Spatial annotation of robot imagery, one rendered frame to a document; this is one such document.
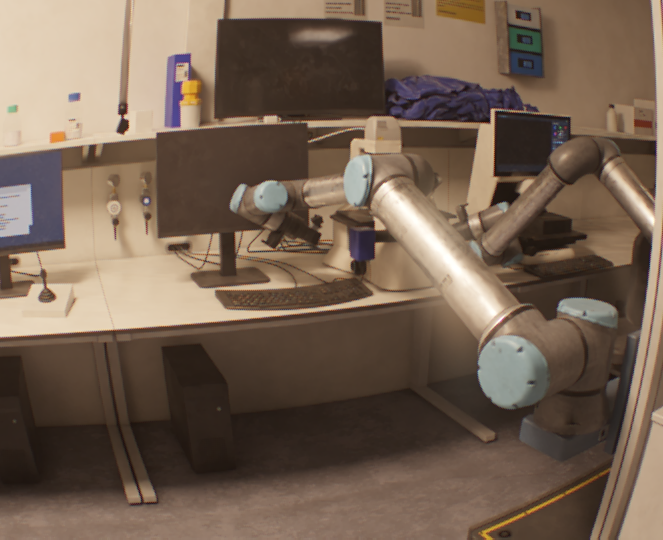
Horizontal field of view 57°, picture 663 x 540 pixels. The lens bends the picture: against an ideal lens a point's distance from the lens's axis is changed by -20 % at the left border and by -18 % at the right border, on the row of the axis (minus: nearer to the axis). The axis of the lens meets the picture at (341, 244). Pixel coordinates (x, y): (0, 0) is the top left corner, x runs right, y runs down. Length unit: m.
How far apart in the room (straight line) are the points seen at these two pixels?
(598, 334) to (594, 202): 2.57
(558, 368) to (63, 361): 2.18
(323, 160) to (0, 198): 1.46
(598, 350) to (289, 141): 1.41
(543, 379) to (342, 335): 2.03
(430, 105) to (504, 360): 1.83
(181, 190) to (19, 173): 0.63
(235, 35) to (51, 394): 1.71
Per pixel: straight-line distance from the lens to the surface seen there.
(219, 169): 2.38
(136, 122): 2.59
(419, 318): 3.29
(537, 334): 1.33
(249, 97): 2.77
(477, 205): 3.02
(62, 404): 3.08
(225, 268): 2.50
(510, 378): 1.31
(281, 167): 2.44
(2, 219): 2.40
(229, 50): 2.76
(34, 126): 2.92
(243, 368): 3.13
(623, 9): 4.39
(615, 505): 1.64
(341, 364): 3.28
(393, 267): 2.34
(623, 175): 2.12
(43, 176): 2.40
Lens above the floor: 1.41
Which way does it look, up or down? 13 degrees down
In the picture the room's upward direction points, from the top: straight up
